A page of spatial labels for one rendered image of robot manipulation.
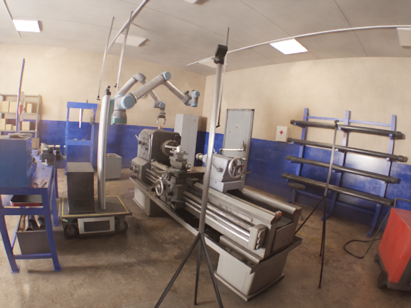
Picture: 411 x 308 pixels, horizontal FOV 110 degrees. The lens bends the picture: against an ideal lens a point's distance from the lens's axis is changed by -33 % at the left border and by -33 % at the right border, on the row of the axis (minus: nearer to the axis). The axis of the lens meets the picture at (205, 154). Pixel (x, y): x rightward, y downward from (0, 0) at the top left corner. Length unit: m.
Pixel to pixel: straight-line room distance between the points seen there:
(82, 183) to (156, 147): 1.37
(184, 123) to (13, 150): 5.65
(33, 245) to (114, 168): 3.29
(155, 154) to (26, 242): 2.25
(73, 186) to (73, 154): 3.88
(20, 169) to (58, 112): 4.54
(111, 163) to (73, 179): 2.72
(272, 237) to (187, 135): 5.55
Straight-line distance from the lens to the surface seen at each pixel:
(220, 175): 2.18
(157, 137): 3.37
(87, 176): 2.59
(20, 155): 1.93
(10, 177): 1.99
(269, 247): 1.83
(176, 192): 2.38
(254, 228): 1.65
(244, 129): 6.14
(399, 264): 2.64
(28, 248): 2.62
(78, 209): 2.71
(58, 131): 6.37
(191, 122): 6.95
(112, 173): 5.28
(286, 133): 5.20
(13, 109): 6.21
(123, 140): 6.61
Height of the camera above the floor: 1.44
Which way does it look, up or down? 7 degrees down
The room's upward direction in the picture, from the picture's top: 6 degrees clockwise
